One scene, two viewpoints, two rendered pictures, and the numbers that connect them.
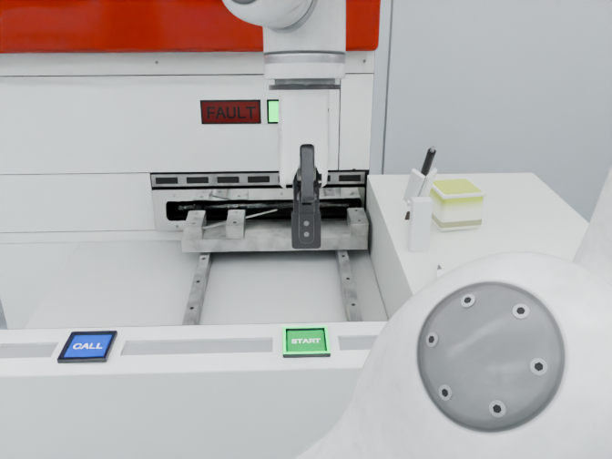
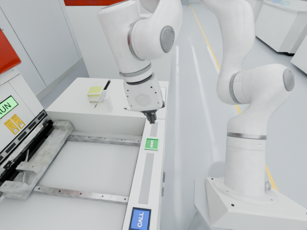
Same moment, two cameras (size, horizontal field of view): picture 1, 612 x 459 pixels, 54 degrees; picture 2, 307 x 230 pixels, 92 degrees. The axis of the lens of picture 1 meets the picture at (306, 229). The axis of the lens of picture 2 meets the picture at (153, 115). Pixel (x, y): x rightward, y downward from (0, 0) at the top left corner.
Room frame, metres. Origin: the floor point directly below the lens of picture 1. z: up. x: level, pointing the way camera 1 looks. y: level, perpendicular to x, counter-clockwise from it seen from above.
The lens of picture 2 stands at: (0.53, 0.36, 1.46)
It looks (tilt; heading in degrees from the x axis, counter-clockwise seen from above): 43 degrees down; 280
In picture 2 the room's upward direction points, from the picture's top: 2 degrees counter-clockwise
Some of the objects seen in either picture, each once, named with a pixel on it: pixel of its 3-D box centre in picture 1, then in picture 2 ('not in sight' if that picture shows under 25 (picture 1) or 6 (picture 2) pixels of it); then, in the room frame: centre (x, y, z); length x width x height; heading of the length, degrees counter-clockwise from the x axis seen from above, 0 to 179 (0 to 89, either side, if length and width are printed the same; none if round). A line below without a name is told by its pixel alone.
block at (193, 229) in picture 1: (195, 224); (13, 187); (1.09, 0.22, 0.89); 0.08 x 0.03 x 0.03; 2
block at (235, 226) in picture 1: (236, 223); (29, 167); (1.10, 0.14, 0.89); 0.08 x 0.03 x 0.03; 2
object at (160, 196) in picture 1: (260, 208); (20, 156); (1.18, 0.10, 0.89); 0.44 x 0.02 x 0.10; 92
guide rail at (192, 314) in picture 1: (195, 301); (71, 193); (0.90, 0.19, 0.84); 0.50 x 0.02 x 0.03; 2
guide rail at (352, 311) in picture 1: (350, 298); (97, 139); (0.91, -0.08, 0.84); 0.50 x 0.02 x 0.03; 2
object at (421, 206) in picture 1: (418, 205); (104, 99); (0.87, -0.17, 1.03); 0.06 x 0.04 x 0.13; 2
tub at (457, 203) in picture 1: (453, 204); (97, 95); (0.95, -0.25, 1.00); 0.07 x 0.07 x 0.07; 11
